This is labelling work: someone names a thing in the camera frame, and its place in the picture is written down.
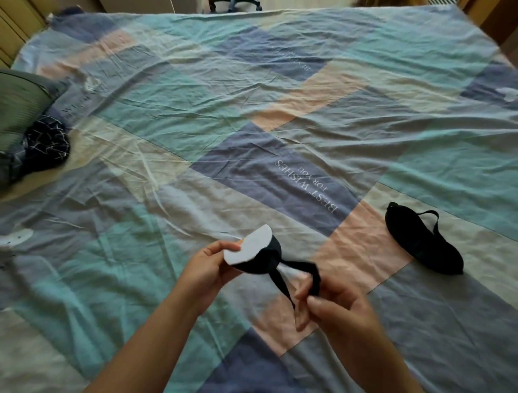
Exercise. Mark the person's right hand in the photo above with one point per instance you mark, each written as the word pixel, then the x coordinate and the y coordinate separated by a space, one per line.
pixel 340 309

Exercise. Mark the person's left hand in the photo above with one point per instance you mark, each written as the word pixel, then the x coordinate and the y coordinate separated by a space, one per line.
pixel 204 273

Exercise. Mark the person's right thumb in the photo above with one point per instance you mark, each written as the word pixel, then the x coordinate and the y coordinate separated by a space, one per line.
pixel 313 307

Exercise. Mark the person's left thumb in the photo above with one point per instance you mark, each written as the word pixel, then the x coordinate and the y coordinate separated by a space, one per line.
pixel 228 246

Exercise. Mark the black eye mask white lining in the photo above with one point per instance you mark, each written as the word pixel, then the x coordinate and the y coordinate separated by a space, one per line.
pixel 263 253

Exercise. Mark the person's right forearm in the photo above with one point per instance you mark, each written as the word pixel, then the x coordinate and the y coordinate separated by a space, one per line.
pixel 376 364

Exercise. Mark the person's left forearm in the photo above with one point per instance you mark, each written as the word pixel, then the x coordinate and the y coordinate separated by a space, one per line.
pixel 141 352

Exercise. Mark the patchwork pastel bed sheet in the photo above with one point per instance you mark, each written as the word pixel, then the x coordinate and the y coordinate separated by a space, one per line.
pixel 259 182

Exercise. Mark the dark navy patterned cloth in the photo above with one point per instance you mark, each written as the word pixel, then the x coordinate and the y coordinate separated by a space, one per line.
pixel 42 143

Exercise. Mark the black office chair base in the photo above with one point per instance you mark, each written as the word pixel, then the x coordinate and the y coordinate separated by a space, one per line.
pixel 236 5

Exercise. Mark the grey striped pillow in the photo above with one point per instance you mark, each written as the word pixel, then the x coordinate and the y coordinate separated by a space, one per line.
pixel 22 107

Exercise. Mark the wooden wardrobe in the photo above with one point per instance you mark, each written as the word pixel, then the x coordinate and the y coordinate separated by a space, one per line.
pixel 20 24

